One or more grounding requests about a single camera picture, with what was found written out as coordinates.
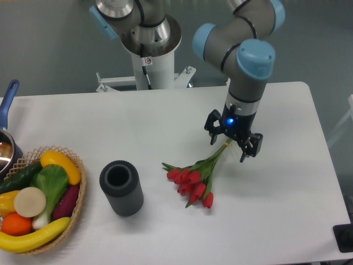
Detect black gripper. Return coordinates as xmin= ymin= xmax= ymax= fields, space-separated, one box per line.
xmin=204 ymin=105 xmax=263 ymax=163

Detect red tulip bouquet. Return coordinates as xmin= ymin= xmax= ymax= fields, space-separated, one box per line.
xmin=162 ymin=138 xmax=233 ymax=209

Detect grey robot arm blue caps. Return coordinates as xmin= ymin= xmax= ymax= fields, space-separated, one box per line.
xmin=89 ymin=1 xmax=285 ymax=158

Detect dark grey ribbed vase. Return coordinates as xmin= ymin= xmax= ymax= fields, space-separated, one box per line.
xmin=99 ymin=160 xmax=144 ymax=216

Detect black device at table edge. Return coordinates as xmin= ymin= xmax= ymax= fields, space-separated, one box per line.
xmin=333 ymin=224 xmax=352 ymax=253

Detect purple sweet potato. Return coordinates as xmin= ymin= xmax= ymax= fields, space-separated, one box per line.
xmin=52 ymin=185 xmax=79 ymax=220

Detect green bok choy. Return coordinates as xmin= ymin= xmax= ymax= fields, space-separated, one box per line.
xmin=30 ymin=165 xmax=68 ymax=230

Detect woven wicker basket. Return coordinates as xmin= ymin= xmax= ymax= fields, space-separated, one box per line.
xmin=1 ymin=146 xmax=87 ymax=255

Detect beige round slice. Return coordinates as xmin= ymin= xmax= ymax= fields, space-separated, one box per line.
xmin=14 ymin=187 xmax=46 ymax=218

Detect green cucumber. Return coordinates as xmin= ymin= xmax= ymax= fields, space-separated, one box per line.
xmin=1 ymin=161 xmax=42 ymax=194

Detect orange fruit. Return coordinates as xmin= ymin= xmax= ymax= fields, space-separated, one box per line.
xmin=1 ymin=213 xmax=32 ymax=236

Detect yellow bell pepper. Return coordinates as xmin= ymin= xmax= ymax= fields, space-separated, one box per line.
xmin=0 ymin=190 xmax=19 ymax=216

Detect yellow banana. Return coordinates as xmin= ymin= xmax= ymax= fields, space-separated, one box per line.
xmin=1 ymin=217 xmax=71 ymax=253

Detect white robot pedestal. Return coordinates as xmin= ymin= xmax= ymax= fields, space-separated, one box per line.
xmin=96 ymin=15 xmax=196 ymax=92

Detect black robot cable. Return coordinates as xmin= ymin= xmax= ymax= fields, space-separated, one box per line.
xmin=139 ymin=43 xmax=153 ymax=90

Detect blue handled saucepan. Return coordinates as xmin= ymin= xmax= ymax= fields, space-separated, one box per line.
xmin=1 ymin=79 xmax=23 ymax=183

